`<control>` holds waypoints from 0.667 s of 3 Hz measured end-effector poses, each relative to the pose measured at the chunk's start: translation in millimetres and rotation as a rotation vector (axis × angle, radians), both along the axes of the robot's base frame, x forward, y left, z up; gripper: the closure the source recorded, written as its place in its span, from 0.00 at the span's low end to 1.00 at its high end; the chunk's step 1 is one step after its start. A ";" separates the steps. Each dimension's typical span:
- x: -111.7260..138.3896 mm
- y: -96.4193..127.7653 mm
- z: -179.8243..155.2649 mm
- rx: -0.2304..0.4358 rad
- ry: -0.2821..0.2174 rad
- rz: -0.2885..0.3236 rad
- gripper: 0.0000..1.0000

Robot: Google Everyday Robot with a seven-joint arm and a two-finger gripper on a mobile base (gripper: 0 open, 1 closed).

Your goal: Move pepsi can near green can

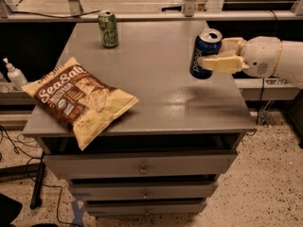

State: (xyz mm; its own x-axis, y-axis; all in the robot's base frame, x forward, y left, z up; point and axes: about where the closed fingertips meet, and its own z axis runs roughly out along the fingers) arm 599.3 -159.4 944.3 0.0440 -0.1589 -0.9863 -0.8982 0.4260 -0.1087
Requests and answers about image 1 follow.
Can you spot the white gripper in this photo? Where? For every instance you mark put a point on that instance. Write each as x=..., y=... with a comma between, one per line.
x=260, y=57

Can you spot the blue pepsi can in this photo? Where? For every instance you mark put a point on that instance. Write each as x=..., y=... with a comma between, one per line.
x=208, y=42

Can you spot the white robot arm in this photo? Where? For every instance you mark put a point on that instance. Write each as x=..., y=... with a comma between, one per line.
x=289, y=62

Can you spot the green soda can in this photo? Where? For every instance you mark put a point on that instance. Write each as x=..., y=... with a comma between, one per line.
x=108, y=29

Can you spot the grey drawer cabinet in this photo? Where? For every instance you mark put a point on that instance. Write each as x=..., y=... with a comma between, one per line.
x=167, y=152

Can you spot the sea salt chips bag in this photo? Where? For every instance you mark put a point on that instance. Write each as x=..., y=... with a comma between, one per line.
x=79, y=100

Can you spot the white pump bottle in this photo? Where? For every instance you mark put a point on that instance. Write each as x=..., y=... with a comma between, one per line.
x=15, y=75

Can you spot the black stand leg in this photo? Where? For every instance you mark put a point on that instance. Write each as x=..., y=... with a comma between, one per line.
x=38, y=183

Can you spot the metal frame rail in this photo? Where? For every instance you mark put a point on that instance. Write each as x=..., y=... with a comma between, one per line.
x=149, y=10

